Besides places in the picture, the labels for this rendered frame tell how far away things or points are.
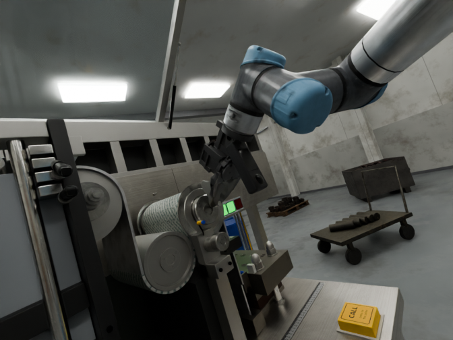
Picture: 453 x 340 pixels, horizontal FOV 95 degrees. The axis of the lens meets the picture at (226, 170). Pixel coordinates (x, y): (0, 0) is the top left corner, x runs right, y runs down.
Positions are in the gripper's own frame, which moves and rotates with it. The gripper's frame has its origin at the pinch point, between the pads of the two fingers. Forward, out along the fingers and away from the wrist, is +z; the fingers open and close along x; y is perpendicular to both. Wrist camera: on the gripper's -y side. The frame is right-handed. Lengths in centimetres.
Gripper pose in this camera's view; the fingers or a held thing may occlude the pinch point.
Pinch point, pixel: (217, 204)
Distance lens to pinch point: 53.9
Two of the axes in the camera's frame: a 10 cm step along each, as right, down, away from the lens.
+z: -3.2, 8.2, 4.8
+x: -6.8, 1.6, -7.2
